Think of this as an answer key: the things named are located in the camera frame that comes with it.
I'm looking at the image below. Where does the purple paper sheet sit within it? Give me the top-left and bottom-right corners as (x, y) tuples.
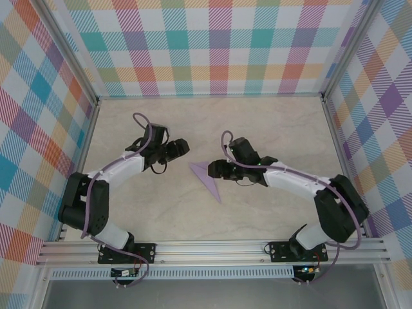
(189, 160), (223, 205)

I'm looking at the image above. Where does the grey metal shelf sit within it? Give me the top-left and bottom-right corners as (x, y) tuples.
(41, 278), (387, 309)

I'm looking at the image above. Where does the thin table end rail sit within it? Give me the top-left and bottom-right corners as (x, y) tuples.
(98, 92), (324, 99)

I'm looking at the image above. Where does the aluminium table side rail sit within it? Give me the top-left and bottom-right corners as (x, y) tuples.
(56, 98), (102, 242)
(321, 95), (370, 239)

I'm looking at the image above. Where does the long aluminium mounting rail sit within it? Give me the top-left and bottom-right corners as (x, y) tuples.
(35, 238), (392, 267)

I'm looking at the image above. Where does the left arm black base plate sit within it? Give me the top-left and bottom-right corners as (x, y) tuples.
(97, 243), (158, 265)

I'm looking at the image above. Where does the slotted grey cable duct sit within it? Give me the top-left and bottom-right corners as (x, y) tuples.
(50, 265), (295, 280)

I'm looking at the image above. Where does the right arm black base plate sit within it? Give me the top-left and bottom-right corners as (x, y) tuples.
(269, 241), (329, 263)

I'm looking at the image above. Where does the aluminium frame post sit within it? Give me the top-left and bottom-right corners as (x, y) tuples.
(33, 0), (100, 107)
(320, 0), (387, 104)

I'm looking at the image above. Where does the aluminium frame leg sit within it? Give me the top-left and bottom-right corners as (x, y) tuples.
(28, 266), (52, 309)
(373, 263), (393, 309)

